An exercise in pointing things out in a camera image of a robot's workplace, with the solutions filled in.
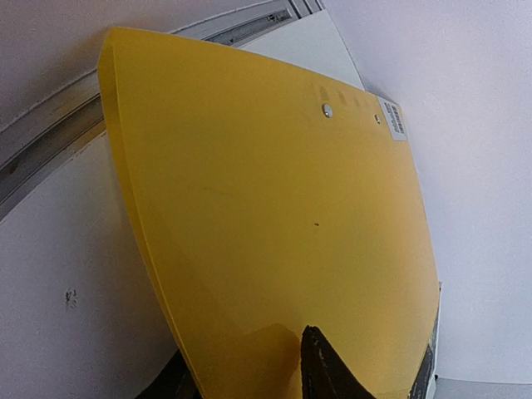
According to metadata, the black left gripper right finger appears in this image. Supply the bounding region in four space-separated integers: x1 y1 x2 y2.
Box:
300 326 375 399

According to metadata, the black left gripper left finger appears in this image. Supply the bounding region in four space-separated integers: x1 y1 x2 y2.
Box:
139 351 195 399

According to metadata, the yellow hardcover book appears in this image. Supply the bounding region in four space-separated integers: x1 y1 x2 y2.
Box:
98 27 439 398

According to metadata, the dark Three Days book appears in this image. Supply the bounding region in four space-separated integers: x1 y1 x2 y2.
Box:
409 298 441 399

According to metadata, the aluminium table edge rail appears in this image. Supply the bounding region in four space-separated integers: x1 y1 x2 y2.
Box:
1 1 325 215

